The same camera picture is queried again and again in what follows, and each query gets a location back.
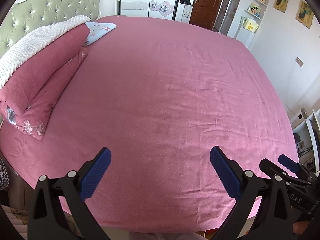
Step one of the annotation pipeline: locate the white shelf unit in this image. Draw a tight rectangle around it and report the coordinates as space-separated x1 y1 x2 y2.
290 108 319 176

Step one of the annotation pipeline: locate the pink embroidered pillow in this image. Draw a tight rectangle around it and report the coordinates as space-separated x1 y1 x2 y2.
1 47 88 140

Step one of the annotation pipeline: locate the pink bed sheet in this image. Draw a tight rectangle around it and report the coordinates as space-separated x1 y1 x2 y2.
1 16 298 232

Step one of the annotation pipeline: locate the framed picture right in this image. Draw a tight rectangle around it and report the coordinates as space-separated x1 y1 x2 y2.
296 0 314 29

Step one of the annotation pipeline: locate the framed picture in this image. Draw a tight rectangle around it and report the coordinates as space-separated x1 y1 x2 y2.
273 0 289 13
296 0 314 29

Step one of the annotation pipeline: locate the pink folded quilt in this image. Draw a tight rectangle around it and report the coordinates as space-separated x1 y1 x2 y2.
1 15 90 115

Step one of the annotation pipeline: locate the framed picture left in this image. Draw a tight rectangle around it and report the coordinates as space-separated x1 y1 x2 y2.
273 0 289 13

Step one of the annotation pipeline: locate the brown wooden door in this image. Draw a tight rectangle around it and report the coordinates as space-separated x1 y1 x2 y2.
189 0 222 30

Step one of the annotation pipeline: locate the light blue pillow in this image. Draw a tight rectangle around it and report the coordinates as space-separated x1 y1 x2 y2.
84 22 117 46

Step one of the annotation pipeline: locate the green tufted headboard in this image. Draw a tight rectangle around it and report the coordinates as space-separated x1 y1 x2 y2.
1 0 100 55

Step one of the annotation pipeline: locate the white wall shelf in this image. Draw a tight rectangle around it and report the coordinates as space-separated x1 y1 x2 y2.
234 0 268 48

